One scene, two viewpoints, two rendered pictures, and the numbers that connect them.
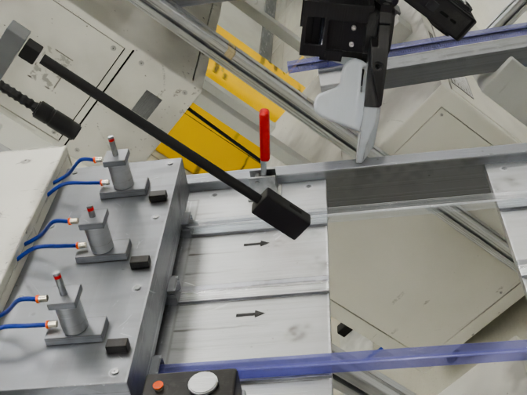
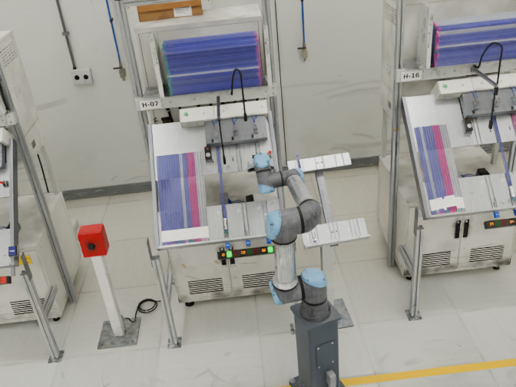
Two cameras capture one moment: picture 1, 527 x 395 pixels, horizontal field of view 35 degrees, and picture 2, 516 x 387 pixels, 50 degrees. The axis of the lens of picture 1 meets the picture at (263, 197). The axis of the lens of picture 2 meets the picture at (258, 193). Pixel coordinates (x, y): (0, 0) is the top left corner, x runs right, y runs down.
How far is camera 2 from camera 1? 2.65 m
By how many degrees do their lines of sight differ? 55
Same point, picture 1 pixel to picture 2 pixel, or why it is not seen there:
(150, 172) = (262, 132)
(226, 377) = (210, 157)
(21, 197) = (249, 110)
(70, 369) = (208, 135)
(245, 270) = (244, 156)
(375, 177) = not seen: hidden behind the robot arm
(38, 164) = (260, 110)
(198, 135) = not seen: outside the picture
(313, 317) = (232, 169)
